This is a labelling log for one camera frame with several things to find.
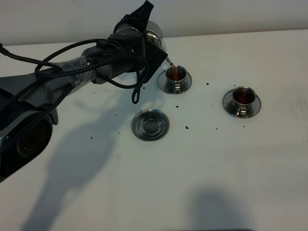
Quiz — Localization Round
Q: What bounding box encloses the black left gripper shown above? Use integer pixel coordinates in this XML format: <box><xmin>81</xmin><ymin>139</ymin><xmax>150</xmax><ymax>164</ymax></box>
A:
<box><xmin>108</xmin><ymin>0</ymin><xmax>154</xmax><ymax>72</ymax></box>

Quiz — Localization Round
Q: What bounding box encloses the steel saucer under near cup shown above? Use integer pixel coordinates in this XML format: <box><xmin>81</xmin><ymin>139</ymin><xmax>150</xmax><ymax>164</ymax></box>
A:
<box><xmin>158</xmin><ymin>71</ymin><xmax>192</xmax><ymax>95</ymax></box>

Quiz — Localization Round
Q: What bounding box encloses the stainless steel teapot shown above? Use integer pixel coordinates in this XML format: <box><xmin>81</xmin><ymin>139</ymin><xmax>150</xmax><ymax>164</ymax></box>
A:
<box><xmin>146</xmin><ymin>21</ymin><xmax>166</xmax><ymax>62</ymax></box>

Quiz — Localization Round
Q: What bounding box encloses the steel teacup near teapot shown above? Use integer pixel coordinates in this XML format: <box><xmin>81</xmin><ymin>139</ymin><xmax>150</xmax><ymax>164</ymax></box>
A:
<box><xmin>166</xmin><ymin>65</ymin><xmax>187</xmax><ymax>93</ymax></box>

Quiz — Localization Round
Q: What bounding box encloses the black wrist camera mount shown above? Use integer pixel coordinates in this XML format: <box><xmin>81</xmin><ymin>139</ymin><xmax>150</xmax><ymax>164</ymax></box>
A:
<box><xmin>143</xmin><ymin>35</ymin><xmax>168</xmax><ymax>83</ymax></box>

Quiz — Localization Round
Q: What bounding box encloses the steel teacup far right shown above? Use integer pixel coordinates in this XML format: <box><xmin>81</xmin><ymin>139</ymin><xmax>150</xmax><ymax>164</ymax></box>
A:
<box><xmin>231</xmin><ymin>86</ymin><xmax>257</xmax><ymax>118</ymax></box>

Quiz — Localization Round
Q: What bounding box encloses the steel saucer far right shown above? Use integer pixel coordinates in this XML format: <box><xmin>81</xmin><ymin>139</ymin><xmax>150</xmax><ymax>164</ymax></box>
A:
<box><xmin>222</xmin><ymin>86</ymin><xmax>261</xmax><ymax>118</ymax></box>

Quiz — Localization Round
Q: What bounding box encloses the empty steel teapot saucer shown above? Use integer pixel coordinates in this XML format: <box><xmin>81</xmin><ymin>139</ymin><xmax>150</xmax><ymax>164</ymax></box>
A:
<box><xmin>131</xmin><ymin>109</ymin><xmax>170</xmax><ymax>141</ymax></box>

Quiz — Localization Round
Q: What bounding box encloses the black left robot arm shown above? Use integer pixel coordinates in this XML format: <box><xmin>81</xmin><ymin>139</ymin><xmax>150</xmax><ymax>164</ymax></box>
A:
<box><xmin>0</xmin><ymin>1</ymin><xmax>155</xmax><ymax>180</ymax></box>

